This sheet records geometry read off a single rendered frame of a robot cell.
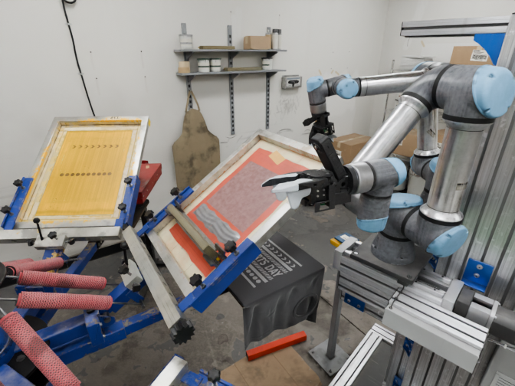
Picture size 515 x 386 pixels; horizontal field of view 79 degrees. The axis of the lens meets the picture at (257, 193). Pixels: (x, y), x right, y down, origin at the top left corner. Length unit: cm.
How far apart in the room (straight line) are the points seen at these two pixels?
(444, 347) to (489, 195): 49
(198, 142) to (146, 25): 115
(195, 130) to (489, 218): 273
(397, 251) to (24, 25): 287
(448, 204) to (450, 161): 13
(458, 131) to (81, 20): 278
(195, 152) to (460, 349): 288
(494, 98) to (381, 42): 426
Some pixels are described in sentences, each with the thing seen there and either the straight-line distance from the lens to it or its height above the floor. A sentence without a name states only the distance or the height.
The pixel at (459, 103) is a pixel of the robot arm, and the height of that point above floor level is 182.
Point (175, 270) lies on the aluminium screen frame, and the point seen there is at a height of 115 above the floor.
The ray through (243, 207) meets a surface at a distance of 134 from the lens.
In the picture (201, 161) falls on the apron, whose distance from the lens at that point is 345.
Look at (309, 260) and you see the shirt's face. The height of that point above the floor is 95.
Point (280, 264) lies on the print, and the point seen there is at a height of 95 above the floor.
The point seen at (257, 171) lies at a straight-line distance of 147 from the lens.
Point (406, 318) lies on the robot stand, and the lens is 116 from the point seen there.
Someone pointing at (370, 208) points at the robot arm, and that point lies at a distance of 83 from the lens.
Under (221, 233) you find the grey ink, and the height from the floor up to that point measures 125.
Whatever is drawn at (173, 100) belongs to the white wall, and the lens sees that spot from 329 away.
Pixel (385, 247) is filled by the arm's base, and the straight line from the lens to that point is 119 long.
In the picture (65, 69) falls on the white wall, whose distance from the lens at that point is 309.
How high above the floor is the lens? 194
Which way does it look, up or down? 25 degrees down
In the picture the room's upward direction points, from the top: straight up
